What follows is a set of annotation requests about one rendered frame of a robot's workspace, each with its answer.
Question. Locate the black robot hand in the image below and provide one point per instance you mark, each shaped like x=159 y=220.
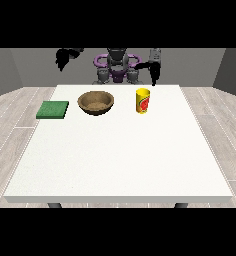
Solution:
x=62 y=57
x=153 y=70

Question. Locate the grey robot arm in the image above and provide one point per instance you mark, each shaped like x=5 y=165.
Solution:
x=155 y=55

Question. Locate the yellow cup with melon print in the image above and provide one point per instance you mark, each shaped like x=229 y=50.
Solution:
x=142 y=101

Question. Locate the green square pad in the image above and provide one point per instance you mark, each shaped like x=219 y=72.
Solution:
x=52 y=109

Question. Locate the brown wooden bowl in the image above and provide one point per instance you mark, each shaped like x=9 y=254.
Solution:
x=96 y=102

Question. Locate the grey robot trunk purple rings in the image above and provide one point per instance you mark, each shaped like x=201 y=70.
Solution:
x=116 y=68

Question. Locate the dark table leg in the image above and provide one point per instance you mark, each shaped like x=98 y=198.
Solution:
x=181 y=205
x=54 y=205

